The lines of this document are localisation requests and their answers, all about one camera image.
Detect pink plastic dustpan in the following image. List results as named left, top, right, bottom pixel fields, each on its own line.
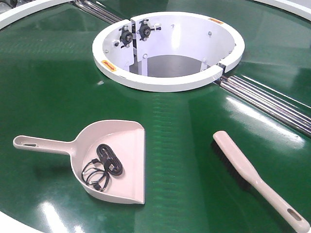
left=13, top=120, right=145, bottom=204

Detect thick black USB cable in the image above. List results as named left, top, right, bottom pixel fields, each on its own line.
left=96, top=144, right=124, bottom=177

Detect thin black cable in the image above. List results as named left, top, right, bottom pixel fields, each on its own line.
left=81, top=158, right=110, bottom=192

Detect pink hand brush black bristles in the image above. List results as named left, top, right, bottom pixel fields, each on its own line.
left=212, top=131, right=311, bottom=233

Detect metal rollers top gap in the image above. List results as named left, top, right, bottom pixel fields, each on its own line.
left=71, top=0, right=123, bottom=24

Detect metal rollers gap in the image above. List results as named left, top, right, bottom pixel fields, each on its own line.
left=71, top=0, right=123, bottom=24
left=215, top=76, right=311, bottom=137

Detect metal rollers right gap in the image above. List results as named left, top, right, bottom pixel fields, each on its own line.
left=215, top=76, right=311, bottom=137

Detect white outer rim top left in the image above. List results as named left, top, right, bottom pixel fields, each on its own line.
left=0, top=0, right=70, bottom=29

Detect white central ring housing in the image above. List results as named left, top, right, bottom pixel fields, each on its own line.
left=92, top=12, right=245, bottom=92

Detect black bearing mount left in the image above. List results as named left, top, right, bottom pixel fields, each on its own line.
left=120, top=25, right=133, bottom=48

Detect black bearing mount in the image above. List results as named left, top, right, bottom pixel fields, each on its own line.
left=120, top=25, right=133, bottom=48
left=138, top=19, right=161, bottom=41

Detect black bearing mount right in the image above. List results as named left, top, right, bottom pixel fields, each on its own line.
left=138, top=19, right=161, bottom=41

